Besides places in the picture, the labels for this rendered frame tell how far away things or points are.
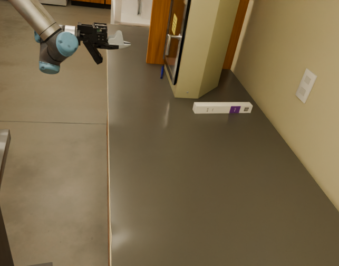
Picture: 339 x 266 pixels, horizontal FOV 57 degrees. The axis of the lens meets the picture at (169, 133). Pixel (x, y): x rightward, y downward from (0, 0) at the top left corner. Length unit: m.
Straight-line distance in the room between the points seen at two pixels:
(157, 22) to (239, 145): 0.79
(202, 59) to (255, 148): 0.44
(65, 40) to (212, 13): 0.57
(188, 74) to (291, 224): 0.74
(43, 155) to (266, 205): 1.88
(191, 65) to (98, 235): 1.16
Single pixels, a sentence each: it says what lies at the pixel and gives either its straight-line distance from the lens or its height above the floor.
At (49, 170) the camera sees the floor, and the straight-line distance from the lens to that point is 2.41.
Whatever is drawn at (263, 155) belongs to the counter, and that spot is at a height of 0.94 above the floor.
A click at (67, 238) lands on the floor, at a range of 2.00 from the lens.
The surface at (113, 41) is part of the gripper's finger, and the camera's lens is 1.32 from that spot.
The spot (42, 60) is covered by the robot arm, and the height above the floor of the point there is 1.10.
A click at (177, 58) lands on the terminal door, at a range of 1.37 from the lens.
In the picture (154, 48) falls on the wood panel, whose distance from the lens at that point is 1.71.
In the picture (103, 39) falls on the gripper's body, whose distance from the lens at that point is 1.32.
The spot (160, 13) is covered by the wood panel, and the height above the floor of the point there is 1.21.
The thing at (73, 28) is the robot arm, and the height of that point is 1.20.
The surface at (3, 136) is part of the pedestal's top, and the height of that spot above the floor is 0.94.
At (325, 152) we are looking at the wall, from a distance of 1.21.
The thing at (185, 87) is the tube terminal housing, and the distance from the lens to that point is 1.41.
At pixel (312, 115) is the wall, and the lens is 1.26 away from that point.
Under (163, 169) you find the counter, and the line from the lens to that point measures 1.01.
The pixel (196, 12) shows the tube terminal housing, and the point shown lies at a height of 1.32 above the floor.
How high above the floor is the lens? 1.61
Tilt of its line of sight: 34 degrees down
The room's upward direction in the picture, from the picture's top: 10 degrees clockwise
